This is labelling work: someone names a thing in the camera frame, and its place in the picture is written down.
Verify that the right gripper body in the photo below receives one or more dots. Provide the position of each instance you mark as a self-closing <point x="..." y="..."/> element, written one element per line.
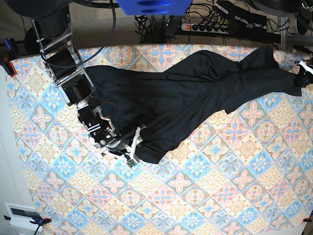
<point x="122" y="147"/>

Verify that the black t-shirt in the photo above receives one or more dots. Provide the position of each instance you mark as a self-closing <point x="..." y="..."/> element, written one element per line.
<point x="173" y="103"/>

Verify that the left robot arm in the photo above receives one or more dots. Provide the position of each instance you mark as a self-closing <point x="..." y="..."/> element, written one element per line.
<point x="280" y="7"/>

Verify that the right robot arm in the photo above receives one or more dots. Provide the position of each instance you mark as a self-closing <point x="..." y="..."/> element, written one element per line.
<point x="52" y="26"/>

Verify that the black orange bottom clamp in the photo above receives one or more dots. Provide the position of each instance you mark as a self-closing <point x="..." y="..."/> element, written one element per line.
<point x="36" y="221"/>

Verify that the patterned tablecloth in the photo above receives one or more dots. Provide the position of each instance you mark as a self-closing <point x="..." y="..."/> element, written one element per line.
<point x="242" y="173"/>

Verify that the round black speaker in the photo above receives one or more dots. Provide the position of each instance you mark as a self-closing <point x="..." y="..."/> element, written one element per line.
<point x="30" y="42"/>

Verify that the blue table clamp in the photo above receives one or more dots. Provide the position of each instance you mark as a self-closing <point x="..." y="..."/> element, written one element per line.
<point x="5" y="61"/>

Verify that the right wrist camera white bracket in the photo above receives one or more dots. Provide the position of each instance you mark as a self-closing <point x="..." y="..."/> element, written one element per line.
<point x="135" y="137"/>

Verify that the white wall outlet box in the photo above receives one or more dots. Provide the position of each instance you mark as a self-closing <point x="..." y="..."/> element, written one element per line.
<point x="21" y="216"/>

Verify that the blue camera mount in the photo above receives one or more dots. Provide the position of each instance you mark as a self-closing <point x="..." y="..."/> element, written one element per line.
<point x="154" y="7"/>

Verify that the white power strip red switch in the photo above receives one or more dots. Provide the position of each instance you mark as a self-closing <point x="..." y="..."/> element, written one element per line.
<point x="210" y="28"/>

